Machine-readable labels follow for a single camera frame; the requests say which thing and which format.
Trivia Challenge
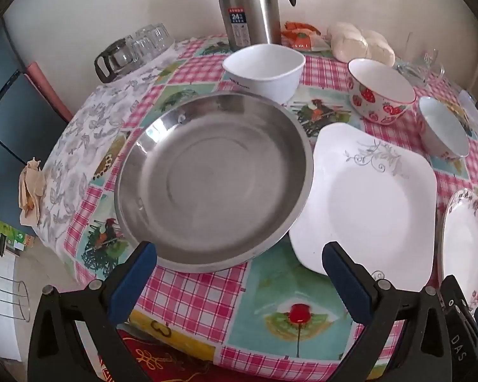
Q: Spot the round pink floral plate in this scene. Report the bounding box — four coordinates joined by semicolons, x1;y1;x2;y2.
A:
441;188;478;311

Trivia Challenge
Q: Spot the light blue floral bowl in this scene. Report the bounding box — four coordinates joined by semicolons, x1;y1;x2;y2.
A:
415;97;470;160

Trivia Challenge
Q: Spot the large stainless steel plate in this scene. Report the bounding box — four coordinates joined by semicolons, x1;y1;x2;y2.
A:
114;91;313;273

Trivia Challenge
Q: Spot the strawberry pattern bowl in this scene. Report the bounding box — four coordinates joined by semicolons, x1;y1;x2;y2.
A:
347;59;417;126

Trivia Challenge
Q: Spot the white square bowl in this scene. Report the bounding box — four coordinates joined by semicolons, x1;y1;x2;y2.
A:
222;44;306;104

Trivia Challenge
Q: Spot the white square floral plate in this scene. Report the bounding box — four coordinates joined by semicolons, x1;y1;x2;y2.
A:
289;123;437;292

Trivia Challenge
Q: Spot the pink checkered tablecloth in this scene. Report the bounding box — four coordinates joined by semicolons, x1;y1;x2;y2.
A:
38;36;478;381

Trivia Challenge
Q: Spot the crumpled beige cloth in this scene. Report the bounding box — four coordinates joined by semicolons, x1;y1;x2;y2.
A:
18;158;46;228

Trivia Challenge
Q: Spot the white power strip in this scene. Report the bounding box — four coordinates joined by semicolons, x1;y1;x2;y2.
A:
458;90;478;126

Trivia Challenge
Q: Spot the clear glass mug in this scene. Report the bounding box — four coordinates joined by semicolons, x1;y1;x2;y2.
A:
395;32;445;88

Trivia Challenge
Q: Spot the clear drinking glass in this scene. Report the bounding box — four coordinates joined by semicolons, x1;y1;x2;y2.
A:
145;23;174;53
131;35;159;64

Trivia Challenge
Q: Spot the bag of white buns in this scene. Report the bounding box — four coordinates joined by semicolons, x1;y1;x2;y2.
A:
326;23;395;67

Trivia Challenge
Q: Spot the orange snack packet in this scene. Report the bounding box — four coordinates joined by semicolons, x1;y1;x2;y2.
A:
281;22;330;52

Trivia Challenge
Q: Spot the stainless steel thermos jug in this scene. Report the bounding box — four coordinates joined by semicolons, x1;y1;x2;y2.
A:
218;0;281;51

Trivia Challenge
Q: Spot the wire rack stand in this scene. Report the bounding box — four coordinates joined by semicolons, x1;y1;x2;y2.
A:
0;275;31;322

